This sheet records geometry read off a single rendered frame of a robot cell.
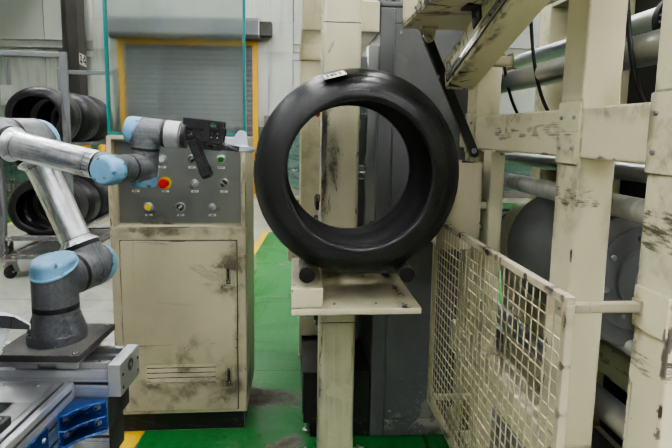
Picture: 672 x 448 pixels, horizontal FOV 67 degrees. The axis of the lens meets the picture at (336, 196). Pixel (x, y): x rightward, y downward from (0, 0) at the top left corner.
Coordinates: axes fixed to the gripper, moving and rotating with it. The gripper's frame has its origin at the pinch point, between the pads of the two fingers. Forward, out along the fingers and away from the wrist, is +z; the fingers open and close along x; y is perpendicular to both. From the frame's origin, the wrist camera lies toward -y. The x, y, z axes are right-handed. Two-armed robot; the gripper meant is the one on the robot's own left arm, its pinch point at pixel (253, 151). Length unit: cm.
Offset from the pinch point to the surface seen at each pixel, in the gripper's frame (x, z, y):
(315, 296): -10.2, 21.9, -37.4
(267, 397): 90, 12, -123
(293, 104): -10.7, 10.1, 13.9
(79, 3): 895, -426, 205
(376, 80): -11.1, 31.0, 22.8
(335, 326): 27, 33, -60
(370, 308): -10, 38, -39
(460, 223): 20, 70, -17
